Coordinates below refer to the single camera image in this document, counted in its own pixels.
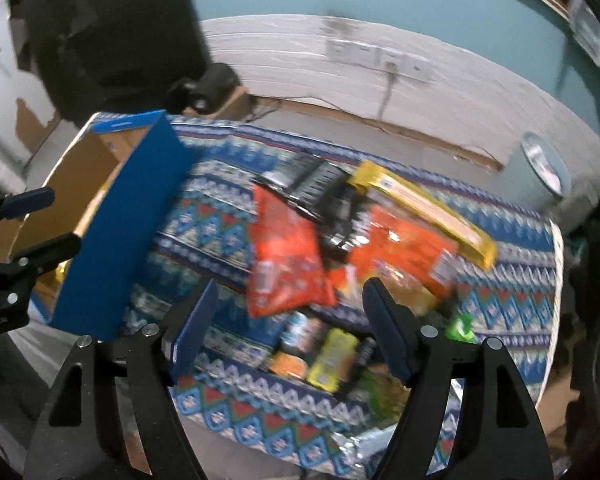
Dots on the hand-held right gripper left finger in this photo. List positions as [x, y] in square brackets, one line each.
[196, 332]

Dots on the orange-red snack bag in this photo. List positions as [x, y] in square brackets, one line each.
[285, 260]

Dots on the silver foil sheet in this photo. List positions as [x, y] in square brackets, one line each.
[592, 35]

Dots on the brown cardboard piece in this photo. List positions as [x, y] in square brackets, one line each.
[236, 105]

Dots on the black snack bag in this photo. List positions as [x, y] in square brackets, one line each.
[305, 180]

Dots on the bright green small packet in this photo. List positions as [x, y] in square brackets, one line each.
[460, 327]

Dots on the small orange snack packet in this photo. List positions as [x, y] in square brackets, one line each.
[287, 364]

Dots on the large black object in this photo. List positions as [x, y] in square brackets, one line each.
[110, 35]

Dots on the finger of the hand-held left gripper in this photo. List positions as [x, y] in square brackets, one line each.
[30, 201]
[45, 255]

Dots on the small yellow snack packet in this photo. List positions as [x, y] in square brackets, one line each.
[332, 360]

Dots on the dark brown snack bag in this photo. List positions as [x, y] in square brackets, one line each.
[342, 230]

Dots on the orange snack bag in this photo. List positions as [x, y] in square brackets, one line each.
[405, 245]

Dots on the black round device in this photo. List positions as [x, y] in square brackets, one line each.
[215, 85]

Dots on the white wall outlet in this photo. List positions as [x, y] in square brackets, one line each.
[416, 69]
[386, 60]
[365, 55]
[339, 49]

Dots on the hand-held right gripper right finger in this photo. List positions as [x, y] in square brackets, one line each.
[386, 332]

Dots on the silver foil packet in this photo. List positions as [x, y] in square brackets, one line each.
[360, 452]

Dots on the small snack can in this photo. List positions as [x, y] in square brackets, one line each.
[300, 332]

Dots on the long yellow snack packet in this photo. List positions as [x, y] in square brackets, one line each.
[430, 210]

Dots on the green snack bag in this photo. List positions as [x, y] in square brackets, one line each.
[380, 392]

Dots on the patterned blue tablecloth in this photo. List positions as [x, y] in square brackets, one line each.
[500, 300]

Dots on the tan snack bag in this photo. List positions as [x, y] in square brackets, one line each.
[412, 296]

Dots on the blue cardboard box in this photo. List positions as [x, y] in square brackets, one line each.
[120, 240]

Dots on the pale blue waste bin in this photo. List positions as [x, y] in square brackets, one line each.
[525, 180]

